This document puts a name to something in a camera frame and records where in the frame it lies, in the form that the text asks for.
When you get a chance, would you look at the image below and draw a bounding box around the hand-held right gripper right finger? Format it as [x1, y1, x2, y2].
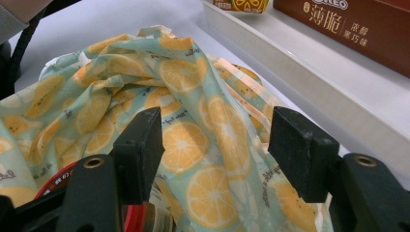
[267, 106, 340, 204]

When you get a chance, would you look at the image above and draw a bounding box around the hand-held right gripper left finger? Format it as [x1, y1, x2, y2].
[112, 106, 165, 206]

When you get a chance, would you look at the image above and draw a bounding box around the lemon print drawstring bag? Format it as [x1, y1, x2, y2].
[0, 24, 334, 232]

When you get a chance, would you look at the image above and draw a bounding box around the white plastic tray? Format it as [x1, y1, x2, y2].
[200, 0, 410, 190]

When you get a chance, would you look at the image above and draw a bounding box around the red lidded jar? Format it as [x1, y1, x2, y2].
[33, 159, 176, 232]

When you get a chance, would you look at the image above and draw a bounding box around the brown wooden box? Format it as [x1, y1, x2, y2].
[272, 0, 410, 79]

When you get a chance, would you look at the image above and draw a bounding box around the yellow snack packet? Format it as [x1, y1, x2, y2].
[212, 0, 271, 15]

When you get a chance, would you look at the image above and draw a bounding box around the black cable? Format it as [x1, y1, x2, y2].
[0, 8, 48, 101]

